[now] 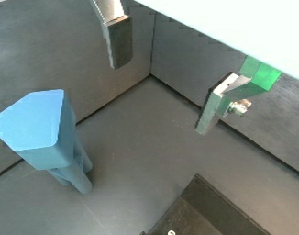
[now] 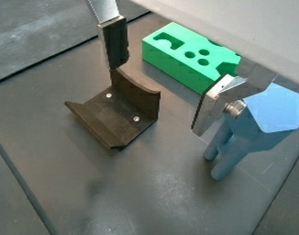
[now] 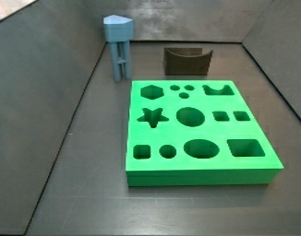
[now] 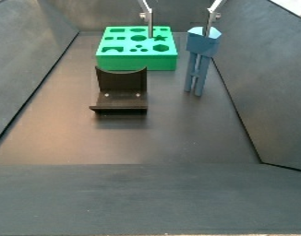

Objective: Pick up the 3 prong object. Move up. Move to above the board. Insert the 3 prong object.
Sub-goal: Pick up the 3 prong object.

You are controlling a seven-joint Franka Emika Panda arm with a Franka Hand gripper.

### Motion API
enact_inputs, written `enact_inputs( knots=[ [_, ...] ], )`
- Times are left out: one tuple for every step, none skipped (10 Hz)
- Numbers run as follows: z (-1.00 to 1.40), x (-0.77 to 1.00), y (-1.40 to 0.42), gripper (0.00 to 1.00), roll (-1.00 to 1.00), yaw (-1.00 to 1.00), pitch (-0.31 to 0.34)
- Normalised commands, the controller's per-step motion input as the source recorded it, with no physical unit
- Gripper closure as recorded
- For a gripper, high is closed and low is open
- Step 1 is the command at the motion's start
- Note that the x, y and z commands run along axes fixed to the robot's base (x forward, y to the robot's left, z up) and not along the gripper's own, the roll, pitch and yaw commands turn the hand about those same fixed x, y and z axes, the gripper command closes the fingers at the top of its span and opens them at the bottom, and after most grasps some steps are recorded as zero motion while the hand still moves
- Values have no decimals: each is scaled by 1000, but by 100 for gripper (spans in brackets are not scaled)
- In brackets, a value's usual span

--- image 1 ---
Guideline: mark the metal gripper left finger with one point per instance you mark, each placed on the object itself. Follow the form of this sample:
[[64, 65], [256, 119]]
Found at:
[[116, 27]]

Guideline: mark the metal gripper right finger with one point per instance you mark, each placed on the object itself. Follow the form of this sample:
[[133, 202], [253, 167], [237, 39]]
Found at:
[[227, 96]]

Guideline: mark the black curved holder stand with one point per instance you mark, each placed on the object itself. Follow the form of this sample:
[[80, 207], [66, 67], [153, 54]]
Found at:
[[203, 212]]

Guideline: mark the blue three prong object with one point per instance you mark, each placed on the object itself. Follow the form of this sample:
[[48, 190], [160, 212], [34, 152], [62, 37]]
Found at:
[[37, 128]]

